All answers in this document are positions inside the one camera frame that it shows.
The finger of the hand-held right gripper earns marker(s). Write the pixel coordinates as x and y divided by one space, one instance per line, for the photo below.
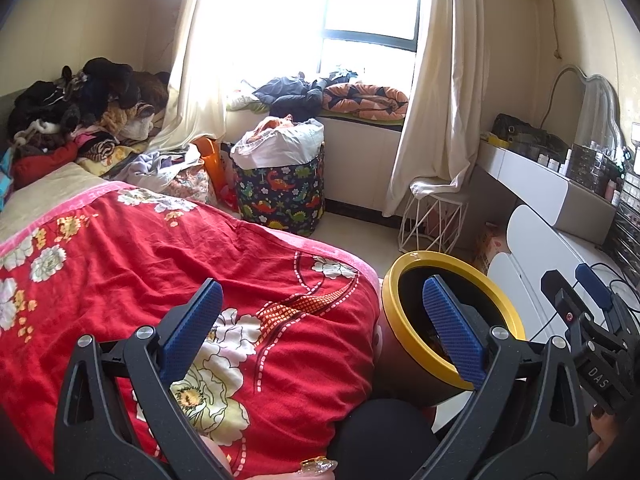
592 285
562 295

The printed cardboard box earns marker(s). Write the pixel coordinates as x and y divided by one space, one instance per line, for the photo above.
490 250

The dark puffer jacket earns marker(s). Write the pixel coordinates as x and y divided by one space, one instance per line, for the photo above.
290 97

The orange cloth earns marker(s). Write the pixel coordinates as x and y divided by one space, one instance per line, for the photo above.
270 127

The black bag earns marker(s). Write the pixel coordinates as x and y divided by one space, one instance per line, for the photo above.
525 135

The white drawer cabinet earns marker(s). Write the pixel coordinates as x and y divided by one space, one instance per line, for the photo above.
530 255

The yellow packet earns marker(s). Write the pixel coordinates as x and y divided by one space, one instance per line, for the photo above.
495 141

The person's black trouser leg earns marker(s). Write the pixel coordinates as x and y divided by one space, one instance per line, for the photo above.
385 440

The person's left hand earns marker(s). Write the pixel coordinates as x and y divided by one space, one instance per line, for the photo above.
317 466

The green white cloth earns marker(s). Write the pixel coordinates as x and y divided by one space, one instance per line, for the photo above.
245 104

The white vanity desk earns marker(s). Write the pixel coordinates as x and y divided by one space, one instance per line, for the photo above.
550 190

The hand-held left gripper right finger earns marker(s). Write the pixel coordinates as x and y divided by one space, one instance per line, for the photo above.
452 330

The light purple clothes heap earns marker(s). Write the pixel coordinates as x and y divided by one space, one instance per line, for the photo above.
150 165

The dark clear cosmetic box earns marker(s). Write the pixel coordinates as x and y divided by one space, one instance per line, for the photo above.
592 170

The red floral blanket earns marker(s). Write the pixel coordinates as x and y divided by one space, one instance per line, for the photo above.
125 260

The yellow rimmed trash bin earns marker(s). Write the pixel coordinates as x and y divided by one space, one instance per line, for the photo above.
400 280

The white window seat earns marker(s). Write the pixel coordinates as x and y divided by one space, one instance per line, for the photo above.
360 165

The black framed window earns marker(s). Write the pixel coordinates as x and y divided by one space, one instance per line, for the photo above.
370 42

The orange bag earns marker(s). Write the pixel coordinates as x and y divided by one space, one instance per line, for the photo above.
210 165

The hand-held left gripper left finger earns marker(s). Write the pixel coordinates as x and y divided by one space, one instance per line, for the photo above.
192 330

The floral fabric bag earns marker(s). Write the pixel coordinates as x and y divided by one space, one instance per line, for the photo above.
192 185

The orange black patterned quilt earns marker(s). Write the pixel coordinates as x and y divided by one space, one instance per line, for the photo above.
367 100

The clear drawer organizer stack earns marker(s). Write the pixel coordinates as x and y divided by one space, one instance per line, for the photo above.
627 230

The striped blue pink cloth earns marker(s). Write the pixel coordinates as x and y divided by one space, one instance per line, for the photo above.
5 175

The person's right hand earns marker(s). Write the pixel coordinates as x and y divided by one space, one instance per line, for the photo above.
607 435

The pile of dark clothes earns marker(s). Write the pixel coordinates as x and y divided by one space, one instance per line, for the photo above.
100 95

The wavy framed mirror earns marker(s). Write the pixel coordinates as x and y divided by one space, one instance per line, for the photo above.
597 110

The dinosaur print laundry basket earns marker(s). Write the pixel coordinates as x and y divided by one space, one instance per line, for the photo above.
280 195

